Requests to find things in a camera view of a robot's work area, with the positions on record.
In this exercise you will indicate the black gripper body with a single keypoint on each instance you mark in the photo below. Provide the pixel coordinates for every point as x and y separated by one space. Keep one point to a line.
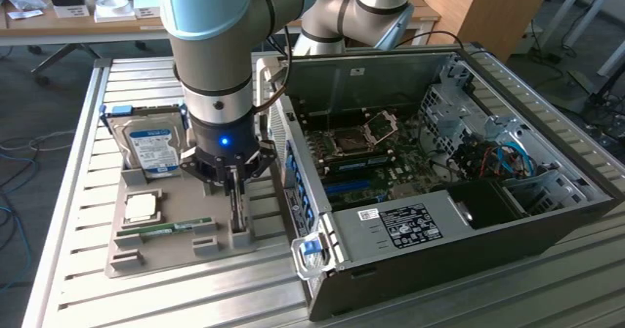
224 148

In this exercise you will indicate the graphics card with metal bracket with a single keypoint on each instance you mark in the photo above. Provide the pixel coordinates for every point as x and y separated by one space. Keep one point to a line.
236 211

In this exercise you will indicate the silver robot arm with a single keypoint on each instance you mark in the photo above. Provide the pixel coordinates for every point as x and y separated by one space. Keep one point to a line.
215 50

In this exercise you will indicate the hard disk with blue carrier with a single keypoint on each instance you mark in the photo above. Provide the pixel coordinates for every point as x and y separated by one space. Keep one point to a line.
148 152

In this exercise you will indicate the grey parts rack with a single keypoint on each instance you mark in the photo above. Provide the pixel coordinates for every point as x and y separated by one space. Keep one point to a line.
185 214

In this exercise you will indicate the silver CPU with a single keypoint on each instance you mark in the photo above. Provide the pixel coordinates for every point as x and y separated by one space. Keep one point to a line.
140 209

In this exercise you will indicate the green RAM stick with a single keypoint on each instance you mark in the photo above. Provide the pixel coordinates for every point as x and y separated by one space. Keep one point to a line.
165 227

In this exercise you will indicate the CPU socket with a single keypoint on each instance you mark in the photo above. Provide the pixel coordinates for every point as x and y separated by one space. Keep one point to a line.
352 142

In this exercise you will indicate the blue expansion slot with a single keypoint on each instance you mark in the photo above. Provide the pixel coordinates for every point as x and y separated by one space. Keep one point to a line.
348 186

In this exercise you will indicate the blue case latch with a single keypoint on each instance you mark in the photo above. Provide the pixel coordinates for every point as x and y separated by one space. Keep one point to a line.
311 248

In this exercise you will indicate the metal socket cover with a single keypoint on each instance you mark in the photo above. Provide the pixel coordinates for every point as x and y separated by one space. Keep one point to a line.
383 126

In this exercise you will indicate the grey power supply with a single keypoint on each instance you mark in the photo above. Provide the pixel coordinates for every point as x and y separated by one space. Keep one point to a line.
361 233

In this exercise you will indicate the green motherboard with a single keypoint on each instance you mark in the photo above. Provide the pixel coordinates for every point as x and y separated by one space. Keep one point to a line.
405 159

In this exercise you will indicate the small white labelled box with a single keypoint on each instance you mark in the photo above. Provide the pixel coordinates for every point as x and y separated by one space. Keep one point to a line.
145 7

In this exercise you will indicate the flat white box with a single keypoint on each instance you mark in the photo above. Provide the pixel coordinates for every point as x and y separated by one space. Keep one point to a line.
115 17

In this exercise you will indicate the white tape roll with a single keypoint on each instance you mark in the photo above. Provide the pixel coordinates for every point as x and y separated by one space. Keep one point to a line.
112 3

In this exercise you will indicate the black fan shroud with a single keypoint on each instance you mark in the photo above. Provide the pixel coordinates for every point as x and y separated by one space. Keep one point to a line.
483 203

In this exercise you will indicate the open black PC case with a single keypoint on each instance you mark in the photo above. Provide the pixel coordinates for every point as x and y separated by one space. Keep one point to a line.
439 269

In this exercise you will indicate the black and white box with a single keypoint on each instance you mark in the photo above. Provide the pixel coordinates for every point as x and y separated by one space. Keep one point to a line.
68 2

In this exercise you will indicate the white paper label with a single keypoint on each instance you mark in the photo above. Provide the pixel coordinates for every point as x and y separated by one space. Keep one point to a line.
24 14

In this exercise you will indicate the metal disk bay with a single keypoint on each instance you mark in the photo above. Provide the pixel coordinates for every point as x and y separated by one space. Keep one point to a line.
547 192

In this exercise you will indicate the white metal table frame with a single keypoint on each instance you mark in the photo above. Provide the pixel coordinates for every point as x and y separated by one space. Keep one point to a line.
561 9

